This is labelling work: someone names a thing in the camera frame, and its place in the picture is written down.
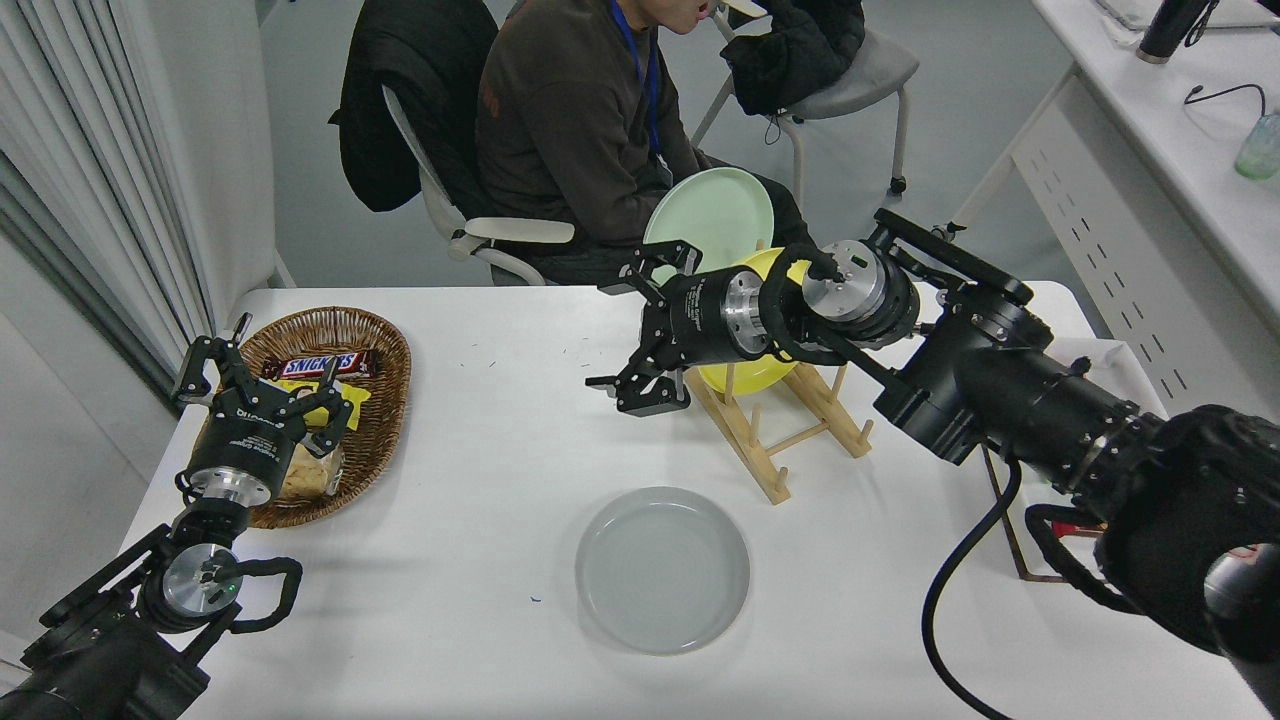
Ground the black jacket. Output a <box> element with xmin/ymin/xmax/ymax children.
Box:
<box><xmin>328</xmin><ymin>0</ymin><xmax>499</xmax><ymax>213</ymax></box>

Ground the pale green plate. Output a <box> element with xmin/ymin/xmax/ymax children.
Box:
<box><xmin>643</xmin><ymin>167</ymin><xmax>775</xmax><ymax>286</ymax></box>

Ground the black flask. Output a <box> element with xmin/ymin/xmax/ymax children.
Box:
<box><xmin>1135</xmin><ymin>0</ymin><xmax>1216</xmax><ymax>65</ymax></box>

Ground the pale green cup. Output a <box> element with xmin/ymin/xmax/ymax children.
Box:
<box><xmin>1233</xmin><ymin>112</ymin><xmax>1280</xmax><ymax>181</ymax></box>

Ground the grey plate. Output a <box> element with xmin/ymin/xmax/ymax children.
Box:
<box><xmin>575</xmin><ymin>486</ymin><xmax>751</xmax><ymax>656</ymax></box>

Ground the yellow plate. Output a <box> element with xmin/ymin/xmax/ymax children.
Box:
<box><xmin>697</xmin><ymin>248</ymin><xmax>801</xmax><ymax>394</ymax></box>

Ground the wooden plate rack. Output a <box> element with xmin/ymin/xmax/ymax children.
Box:
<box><xmin>685</xmin><ymin>360</ymin><xmax>875</xmax><ymax>506</ymax></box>

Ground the clear bag of crackers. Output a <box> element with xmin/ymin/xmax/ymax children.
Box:
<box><xmin>278</xmin><ymin>440</ymin><xmax>346</xmax><ymax>501</ymax></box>

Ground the brown wicker basket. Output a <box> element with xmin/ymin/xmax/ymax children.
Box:
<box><xmin>215</xmin><ymin>307</ymin><xmax>412</xmax><ymax>530</ymax></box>

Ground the black padded bag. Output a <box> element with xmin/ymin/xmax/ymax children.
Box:
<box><xmin>720</xmin><ymin>0</ymin><xmax>866</xmax><ymax>117</ymax></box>

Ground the grey seat chair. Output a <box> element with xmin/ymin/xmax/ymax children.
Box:
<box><xmin>687</xmin><ymin>0</ymin><xmax>921</xmax><ymax>211</ymax></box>

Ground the Snickers chocolate bar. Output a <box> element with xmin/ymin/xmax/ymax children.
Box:
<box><xmin>262</xmin><ymin>349</ymin><xmax>381</xmax><ymax>382</ymax></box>

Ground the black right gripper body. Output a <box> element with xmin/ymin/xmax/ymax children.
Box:
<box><xmin>655</xmin><ymin>270</ymin><xmax>742</xmax><ymax>370</ymax></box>

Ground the yellow snack packet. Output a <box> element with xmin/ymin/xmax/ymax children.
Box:
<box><xmin>272</xmin><ymin>378</ymin><xmax>372</xmax><ymax>431</ymax></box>

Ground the white office chair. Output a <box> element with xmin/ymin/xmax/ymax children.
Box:
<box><xmin>382</xmin><ymin>85</ymin><xmax>576</xmax><ymax>287</ymax></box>

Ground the thin black cable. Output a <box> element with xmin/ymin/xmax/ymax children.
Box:
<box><xmin>1184</xmin><ymin>83</ymin><xmax>1267</xmax><ymax>116</ymax></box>

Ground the seated person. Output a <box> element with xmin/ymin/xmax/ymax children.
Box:
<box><xmin>475</xmin><ymin>0</ymin><xmax>816</xmax><ymax>287</ymax></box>

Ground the white rectangular tray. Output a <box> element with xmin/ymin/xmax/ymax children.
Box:
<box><xmin>985</xmin><ymin>336</ymin><xmax>1171</xmax><ymax>583</ymax></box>

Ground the white desk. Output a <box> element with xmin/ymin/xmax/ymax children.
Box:
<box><xmin>930</xmin><ymin>0</ymin><xmax>1280</xmax><ymax>421</ymax></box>

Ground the pale grey curtain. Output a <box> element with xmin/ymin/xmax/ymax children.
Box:
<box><xmin>0</xmin><ymin>0</ymin><xmax>216</xmax><ymax>401</ymax></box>

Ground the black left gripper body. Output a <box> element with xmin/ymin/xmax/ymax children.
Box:
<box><xmin>186</xmin><ymin>398</ymin><xmax>307</xmax><ymax>493</ymax></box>

